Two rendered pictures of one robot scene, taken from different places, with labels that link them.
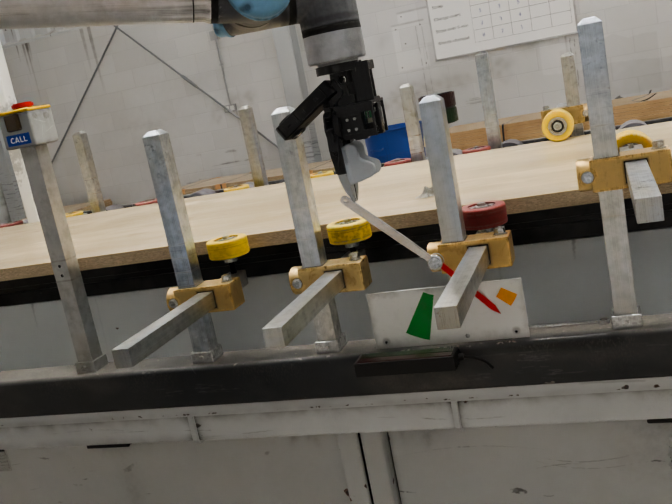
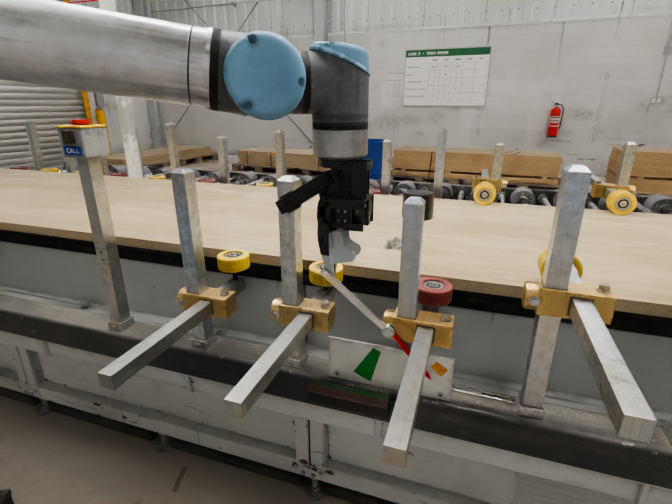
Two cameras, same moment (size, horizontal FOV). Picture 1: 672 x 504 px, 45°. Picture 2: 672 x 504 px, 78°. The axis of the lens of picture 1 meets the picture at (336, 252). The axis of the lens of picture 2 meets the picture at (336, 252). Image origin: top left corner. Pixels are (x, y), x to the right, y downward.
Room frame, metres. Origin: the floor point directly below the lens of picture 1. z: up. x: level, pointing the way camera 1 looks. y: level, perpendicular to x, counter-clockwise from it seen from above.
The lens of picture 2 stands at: (0.57, -0.04, 1.27)
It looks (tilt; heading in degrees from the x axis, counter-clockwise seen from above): 20 degrees down; 359
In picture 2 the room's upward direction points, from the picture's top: straight up
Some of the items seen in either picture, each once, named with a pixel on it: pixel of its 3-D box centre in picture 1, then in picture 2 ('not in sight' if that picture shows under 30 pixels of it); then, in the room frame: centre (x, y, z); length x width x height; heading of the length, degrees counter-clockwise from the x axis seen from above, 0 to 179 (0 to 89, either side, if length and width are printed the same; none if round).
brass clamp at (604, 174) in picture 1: (623, 169); (565, 299); (1.21, -0.45, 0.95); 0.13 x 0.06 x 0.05; 70
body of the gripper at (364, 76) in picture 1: (350, 102); (344, 193); (1.26, -0.07, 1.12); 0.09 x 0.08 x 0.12; 70
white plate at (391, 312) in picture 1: (446, 315); (387, 368); (1.29, -0.16, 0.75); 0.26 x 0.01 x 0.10; 70
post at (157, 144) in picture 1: (184, 259); (195, 271); (1.47, 0.28, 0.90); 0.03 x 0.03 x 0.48; 70
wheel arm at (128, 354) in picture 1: (189, 313); (187, 322); (1.37, 0.27, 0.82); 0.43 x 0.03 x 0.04; 160
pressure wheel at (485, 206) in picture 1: (486, 235); (431, 306); (1.36, -0.26, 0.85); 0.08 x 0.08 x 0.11
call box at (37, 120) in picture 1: (28, 129); (84, 142); (1.56, 0.52, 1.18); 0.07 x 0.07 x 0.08; 70
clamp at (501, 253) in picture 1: (470, 252); (417, 325); (1.30, -0.22, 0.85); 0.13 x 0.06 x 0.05; 70
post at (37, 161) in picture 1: (63, 260); (105, 247); (1.56, 0.52, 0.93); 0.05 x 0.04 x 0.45; 70
